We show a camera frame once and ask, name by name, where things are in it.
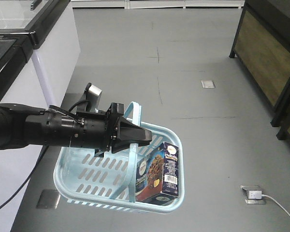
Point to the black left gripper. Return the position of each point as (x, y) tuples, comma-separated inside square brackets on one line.
[(105, 129)]

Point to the dark blue cookie box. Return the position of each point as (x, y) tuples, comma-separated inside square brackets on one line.
[(157, 175)]

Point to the light blue plastic basket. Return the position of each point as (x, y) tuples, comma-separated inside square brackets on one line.
[(109, 182)]

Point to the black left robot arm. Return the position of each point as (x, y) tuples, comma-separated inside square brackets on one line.
[(22, 125)]

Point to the steel floor socket middle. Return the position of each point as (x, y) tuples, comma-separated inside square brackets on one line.
[(208, 84)]

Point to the steel floor socket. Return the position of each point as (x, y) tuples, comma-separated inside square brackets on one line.
[(208, 84), (49, 199)]

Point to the steel floor socket left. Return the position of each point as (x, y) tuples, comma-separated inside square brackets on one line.
[(49, 199)]

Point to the white chest freezer near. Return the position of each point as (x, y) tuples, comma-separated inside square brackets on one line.
[(19, 84)]

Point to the white chest freezer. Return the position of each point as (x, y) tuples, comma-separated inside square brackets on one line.
[(51, 30), (19, 84)]

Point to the open floor socket right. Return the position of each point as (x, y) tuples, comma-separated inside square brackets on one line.
[(252, 202)]

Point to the white chest freezer far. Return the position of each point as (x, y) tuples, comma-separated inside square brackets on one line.
[(51, 30)]

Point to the white supermarket shelving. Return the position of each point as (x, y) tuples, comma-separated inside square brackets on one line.
[(148, 4)]

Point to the white power adapter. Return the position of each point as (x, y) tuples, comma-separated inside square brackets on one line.
[(254, 194)]

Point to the black wooden display stand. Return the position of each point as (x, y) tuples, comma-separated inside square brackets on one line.
[(262, 44)]

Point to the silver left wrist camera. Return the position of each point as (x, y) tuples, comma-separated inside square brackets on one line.
[(92, 95)]

